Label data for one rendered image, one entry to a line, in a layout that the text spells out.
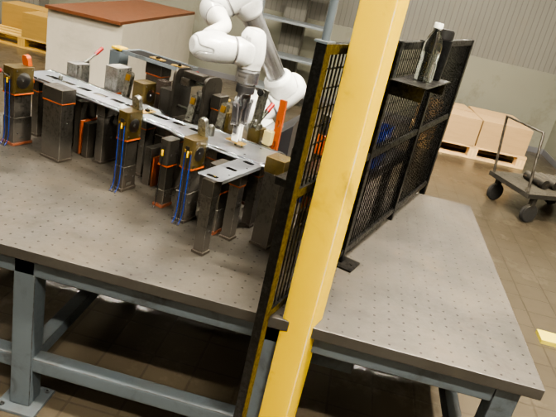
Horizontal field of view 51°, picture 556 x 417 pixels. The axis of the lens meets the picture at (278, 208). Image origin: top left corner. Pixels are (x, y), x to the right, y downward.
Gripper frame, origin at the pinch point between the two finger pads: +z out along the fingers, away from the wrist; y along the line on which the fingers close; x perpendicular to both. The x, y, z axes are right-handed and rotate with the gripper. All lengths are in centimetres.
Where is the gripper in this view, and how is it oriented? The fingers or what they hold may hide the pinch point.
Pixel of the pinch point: (237, 132)
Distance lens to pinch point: 238.2
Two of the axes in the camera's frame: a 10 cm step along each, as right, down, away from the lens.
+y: -4.7, 2.5, -8.5
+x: 8.6, 3.4, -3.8
